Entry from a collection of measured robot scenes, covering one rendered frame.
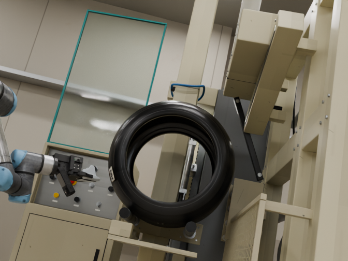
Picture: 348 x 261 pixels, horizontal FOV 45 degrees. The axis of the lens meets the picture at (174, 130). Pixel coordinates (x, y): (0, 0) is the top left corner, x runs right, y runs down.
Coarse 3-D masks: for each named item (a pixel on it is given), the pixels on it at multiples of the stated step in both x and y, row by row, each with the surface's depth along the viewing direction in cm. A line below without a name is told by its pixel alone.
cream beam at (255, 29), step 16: (256, 16) 172; (272, 16) 172; (240, 32) 170; (256, 32) 169; (240, 48) 175; (256, 48) 172; (240, 64) 188; (256, 64) 185; (240, 80) 204; (256, 80) 200; (240, 96) 222
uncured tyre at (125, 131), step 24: (144, 120) 185; (168, 120) 211; (192, 120) 187; (216, 120) 188; (120, 144) 182; (144, 144) 212; (216, 144) 181; (120, 168) 179; (216, 168) 178; (120, 192) 179; (216, 192) 176; (144, 216) 177; (168, 216) 174; (192, 216) 176
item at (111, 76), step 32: (96, 32) 280; (128, 32) 280; (160, 32) 279; (96, 64) 273; (128, 64) 273; (64, 96) 267; (96, 96) 266; (128, 96) 266; (64, 128) 261; (96, 128) 260
